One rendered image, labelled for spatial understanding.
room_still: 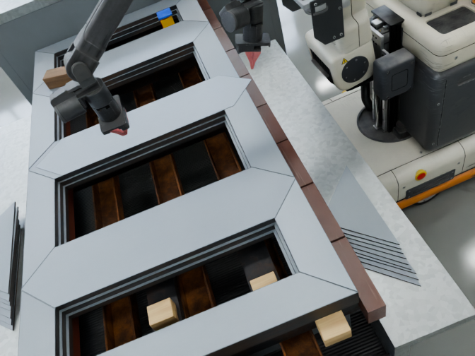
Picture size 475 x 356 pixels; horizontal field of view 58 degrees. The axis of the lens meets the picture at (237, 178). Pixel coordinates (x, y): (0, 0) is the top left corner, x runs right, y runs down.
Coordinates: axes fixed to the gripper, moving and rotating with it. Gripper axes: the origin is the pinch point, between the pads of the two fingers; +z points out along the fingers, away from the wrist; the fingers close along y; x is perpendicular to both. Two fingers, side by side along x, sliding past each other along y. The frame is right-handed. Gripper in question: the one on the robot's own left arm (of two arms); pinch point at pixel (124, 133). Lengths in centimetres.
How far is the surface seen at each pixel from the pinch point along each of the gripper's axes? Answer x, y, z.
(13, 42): -44, -94, 30
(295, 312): 25, 60, -2
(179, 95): 16.7, -21.2, 17.6
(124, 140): -4.2, -10.2, 15.6
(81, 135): -18.1, -20.5, 18.4
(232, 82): 34.4, -17.4, 16.1
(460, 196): 116, 22, 94
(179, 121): 14.2, -9.0, 14.8
